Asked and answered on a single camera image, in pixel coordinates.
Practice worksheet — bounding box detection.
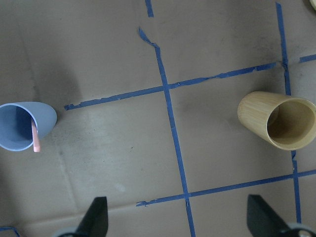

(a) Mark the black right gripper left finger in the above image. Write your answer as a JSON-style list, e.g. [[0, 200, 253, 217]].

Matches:
[[75, 197, 109, 237]]

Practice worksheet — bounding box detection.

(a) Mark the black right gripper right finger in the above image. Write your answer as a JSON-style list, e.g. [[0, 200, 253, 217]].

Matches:
[[246, 195, 290, 237]]

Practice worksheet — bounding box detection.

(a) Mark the pink chopstick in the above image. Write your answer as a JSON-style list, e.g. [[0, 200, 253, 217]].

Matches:
[[31, 120, 40, 153]]

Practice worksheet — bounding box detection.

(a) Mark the light blue plastic cup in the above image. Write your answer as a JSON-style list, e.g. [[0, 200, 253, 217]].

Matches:
[[0, 102, 57, 152]]

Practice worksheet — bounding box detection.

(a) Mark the bamboo wooden cup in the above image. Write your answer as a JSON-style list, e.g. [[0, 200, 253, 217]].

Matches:
[[237, 91, 316, 151]]

